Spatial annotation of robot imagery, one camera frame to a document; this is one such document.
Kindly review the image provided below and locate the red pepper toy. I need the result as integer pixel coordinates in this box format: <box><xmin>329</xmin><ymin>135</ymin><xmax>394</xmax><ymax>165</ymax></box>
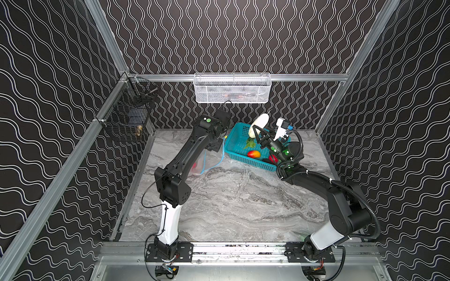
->
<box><xmin>268</xmin><ymin>155</ymin><xmax>279</xmax><ymax>165</ymax></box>

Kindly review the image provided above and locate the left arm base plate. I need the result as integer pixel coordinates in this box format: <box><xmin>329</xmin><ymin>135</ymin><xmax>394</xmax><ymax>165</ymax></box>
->
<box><xmin>145</xmin><ymin>241</ymin><xmax>194</xmax><ymax>263</ymax></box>

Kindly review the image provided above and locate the aluminium front rail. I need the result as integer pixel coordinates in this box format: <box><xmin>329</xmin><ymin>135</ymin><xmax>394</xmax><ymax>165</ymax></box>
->
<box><xmin>91</xmin><ymin>241</ymin><xmax>391</xmax><ymax>281</ymax></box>

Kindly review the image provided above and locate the dark red apple toy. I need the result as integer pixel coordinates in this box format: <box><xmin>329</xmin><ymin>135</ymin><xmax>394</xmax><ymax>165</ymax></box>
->
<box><xmin>191</xmin><ymin>162</ymin><xmax>198</xmax><ymax>172</ymax></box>

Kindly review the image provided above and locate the green leafy vegetable toy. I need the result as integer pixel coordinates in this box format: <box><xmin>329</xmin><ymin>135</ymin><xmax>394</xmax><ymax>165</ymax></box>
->
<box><xmin>244</xmin><ymin>138</ymin><xmax>257</xmax><ymax>149</ymax></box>

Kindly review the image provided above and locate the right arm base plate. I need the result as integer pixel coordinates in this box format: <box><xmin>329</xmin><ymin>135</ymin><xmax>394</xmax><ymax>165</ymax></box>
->
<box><xmin>284</xmin><ymin>242</ymin><xmax>336</xmax><ymax>263</ymax></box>

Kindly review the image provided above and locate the clear zip top bag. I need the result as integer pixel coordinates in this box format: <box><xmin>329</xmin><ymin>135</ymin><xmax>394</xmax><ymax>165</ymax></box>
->
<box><xmin>191</xmin><ymin>138</ymin><xmax>225</xmax><ymax>175</ymax></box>

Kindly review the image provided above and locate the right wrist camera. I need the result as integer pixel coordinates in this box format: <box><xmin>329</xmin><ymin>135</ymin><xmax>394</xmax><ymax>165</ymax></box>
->
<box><xmin>273</xmin><ymin>118</ymin><xmax>294</xmax><ymax>141</ymax></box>

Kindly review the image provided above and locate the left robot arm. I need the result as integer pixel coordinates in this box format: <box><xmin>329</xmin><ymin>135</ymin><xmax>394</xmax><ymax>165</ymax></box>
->
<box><xmin>154</xmin><ymin>110</ymin><xmax>231</xmax><ymax>261</ymax></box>

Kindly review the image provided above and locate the clear wall basket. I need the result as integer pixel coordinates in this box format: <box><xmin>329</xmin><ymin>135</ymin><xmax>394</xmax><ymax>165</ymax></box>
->
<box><xmin>193</xmin><ymin>73</ymin><xmax>272</xmax><ymax>104</ymax></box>

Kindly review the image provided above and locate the red orange tomato toy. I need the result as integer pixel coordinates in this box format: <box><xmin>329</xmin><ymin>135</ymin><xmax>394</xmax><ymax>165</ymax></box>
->
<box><xmin>247</xmin><ymin>150</ymin><xmax>261</xmax><ymax>159</ymax></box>

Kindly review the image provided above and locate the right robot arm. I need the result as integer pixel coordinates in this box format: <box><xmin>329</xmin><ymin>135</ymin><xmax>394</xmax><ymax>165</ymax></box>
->
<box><xmin>249</xmin><ymin>125</ymin><xmax>381</xmax><ymax>261</ymax></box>

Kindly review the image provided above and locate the black wire wall basket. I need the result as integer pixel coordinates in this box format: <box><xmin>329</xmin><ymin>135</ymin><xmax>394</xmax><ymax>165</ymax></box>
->
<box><xmin>100</xmin><ymin>76</ymin><xmax>160</xmax><ymax>144</ymax></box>

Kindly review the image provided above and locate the teal plastic basket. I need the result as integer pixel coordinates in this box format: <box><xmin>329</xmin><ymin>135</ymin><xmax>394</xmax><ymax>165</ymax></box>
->
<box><xmin>224</xmin><ymin>122</ymin><xmax>298</xmax><ymax>172</ymax></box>

